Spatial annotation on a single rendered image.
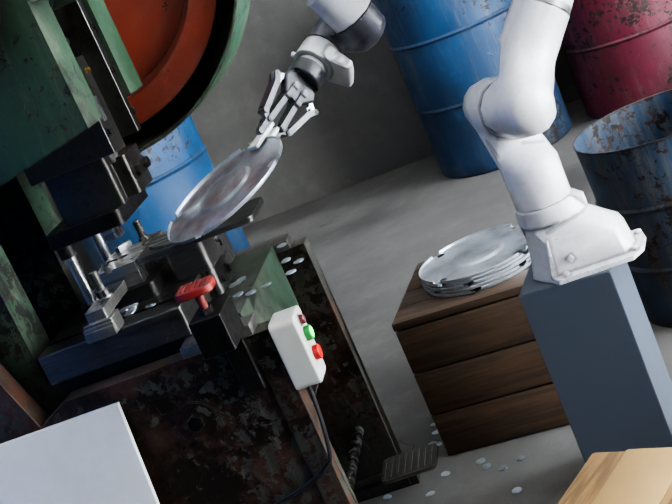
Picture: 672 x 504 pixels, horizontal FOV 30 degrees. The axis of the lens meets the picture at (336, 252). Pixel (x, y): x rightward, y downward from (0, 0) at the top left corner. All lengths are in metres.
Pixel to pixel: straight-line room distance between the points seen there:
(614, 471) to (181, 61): 1.33
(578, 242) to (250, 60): 3.58
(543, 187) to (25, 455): 1.08
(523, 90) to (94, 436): 1.00
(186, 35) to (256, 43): 3.03
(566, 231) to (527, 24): 0.39
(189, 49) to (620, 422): 1.18
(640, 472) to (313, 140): 4.07
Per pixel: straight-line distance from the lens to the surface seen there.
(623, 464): 1.96
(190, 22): 2.73
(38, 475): 2.44
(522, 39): 2.32
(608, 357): 2.43
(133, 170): 2.43
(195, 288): 2.13
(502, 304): 2.76
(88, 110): 2.30
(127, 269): 2.46
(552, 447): 2.81
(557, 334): 2.42
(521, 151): 2.37
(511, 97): 2.25
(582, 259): 2.38
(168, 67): 2.76
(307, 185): 5.87
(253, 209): 2.42
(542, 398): 2.85
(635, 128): 3.34
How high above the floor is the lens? 1.27
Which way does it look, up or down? 15 degrees down
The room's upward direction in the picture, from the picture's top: 24 degrees counter-clockwise
